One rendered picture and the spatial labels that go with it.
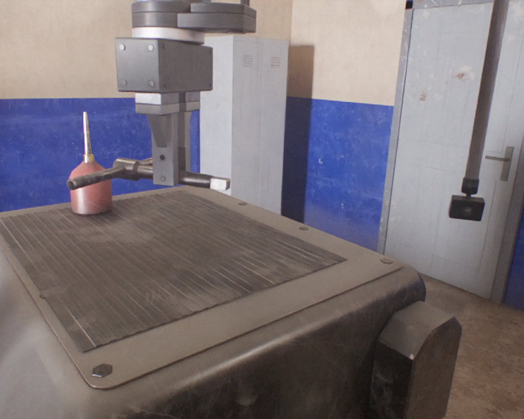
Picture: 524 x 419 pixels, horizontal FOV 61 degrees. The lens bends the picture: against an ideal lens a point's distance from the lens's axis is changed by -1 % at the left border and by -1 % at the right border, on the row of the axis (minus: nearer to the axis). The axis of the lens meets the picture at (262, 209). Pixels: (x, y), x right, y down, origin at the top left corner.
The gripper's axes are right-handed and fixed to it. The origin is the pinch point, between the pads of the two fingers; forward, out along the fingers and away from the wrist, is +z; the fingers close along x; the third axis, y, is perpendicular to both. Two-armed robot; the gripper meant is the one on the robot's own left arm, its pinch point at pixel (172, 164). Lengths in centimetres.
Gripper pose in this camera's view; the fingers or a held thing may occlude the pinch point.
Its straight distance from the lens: 52.3
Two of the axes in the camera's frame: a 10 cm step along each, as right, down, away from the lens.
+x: -2.8, 2.7, -9.2
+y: -9.6, -1.1, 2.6
